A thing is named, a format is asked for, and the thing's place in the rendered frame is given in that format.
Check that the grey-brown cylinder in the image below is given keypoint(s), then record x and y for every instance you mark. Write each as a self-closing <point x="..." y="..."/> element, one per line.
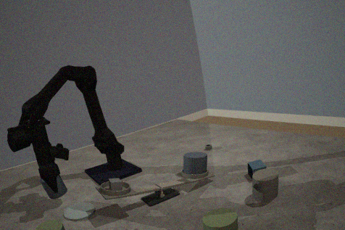
<point x="265" y="185"/>

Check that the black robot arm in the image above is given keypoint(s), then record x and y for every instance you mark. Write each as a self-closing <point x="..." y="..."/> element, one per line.
<point x="30" y="130"/>

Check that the green cylinder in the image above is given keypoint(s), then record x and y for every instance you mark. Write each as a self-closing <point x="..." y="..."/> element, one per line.
<point x="220" y="219"/>
<point x="51" y="225"/>

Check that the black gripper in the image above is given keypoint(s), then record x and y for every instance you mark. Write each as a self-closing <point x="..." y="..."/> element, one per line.
<point x="48" y="169"/>

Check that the dark grey cylinder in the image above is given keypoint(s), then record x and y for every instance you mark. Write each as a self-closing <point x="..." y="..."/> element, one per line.
<point x="62" y="189"/>
<point x="195" y="163"/>

